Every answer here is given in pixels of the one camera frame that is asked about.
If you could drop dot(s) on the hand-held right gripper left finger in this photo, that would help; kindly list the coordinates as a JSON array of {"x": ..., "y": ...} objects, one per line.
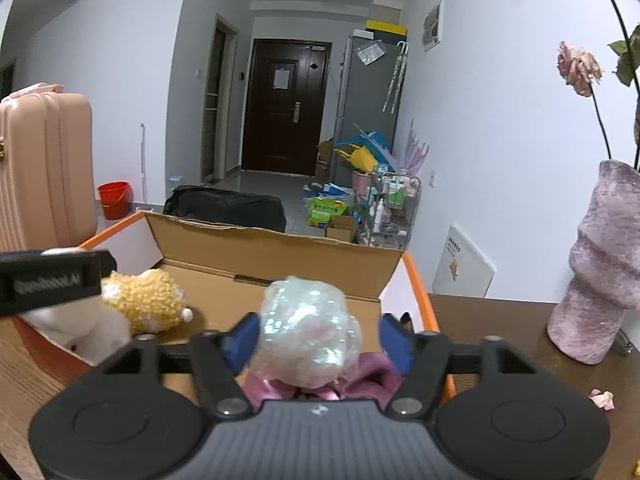
[{"x": 245, "y": 337}]

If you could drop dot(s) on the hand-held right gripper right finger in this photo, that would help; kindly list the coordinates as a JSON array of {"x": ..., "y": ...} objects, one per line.
[{"x": 392, "y": 335}]

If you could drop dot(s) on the pink satin scrunchie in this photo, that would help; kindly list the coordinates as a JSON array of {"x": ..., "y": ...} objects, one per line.
[{"x": 370, "y": 375}]

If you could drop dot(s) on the iridescent plastic wrap ball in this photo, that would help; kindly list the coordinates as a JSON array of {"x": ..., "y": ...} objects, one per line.
[{"x": 305, "y": 325}]

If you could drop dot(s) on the orange cardboard box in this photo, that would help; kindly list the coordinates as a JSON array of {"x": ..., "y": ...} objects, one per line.
[{"x": 300, "y": 260}]

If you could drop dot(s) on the yellow white sheep plush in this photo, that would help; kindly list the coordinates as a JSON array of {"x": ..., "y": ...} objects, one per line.
[{"x": 145, "y": 300}]

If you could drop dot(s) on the red bucket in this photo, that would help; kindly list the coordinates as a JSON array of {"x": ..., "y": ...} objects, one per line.
[{"x": 115, "y": 202}]

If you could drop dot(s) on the white board panel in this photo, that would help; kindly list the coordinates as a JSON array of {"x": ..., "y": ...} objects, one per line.
[{"x": 462, "y": 265}]

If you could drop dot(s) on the pink ribbed suitcase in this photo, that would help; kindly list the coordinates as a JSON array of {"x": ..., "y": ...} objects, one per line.
[{"x": 45, "y": 170}]

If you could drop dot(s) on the small open cardboard box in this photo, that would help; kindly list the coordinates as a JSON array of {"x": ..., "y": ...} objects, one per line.
[{"x": 341, "y": 230}]

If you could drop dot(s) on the green printed bag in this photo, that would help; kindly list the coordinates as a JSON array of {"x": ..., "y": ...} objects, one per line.
[{"x": 326, "y": 212}]

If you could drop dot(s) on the white mop stick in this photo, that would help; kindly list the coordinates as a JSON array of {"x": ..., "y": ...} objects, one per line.
[{"x": 143, "y": 165}]

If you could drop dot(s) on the pink bin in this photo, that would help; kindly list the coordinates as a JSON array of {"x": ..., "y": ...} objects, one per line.
[{"x": 361, "y": 182}]

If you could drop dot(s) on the purple umbrella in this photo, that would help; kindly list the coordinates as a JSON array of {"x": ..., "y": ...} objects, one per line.
[{"x": 416, "y": 152}]

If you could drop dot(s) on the blue yellow bags pile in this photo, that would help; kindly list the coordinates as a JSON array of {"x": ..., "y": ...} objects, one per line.
[{"x": 362, "y": 152}]

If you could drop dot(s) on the brown cardboard box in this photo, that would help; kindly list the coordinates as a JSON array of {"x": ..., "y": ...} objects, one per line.
[{"x": 324, "y": 160}]

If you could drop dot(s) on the dark brown door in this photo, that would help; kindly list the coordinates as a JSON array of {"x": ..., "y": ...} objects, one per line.
[{"x": 285, "y": 125}]

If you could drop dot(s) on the purple textured vase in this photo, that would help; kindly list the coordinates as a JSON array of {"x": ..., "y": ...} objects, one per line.
[{"x": 600, "y": 270}]

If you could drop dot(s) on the fallen pink petal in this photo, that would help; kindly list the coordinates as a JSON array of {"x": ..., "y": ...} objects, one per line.
[{"x": 601, "y": 399}]

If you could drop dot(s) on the grey refrigerator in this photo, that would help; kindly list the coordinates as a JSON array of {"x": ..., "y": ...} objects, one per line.
[{"x": 365, "y": 100}]

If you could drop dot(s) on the hanging folded umbrella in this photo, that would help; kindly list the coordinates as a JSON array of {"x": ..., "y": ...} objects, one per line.
[{"x": 395, "y": 77}]

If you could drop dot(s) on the white paper notice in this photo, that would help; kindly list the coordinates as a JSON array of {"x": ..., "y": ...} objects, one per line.
[{"x": 281, "y": 78}]

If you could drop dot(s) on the clear plastic pouch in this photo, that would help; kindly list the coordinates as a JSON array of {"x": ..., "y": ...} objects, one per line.
[{"x": 371, "y": 54}]

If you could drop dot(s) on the yellow black box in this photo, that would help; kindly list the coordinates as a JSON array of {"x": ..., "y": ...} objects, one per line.
[{"x": 386, "y": 28}]

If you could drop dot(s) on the wall electric panel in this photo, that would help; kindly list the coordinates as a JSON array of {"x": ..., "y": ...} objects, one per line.
[{"x": 433, "y": 25}]

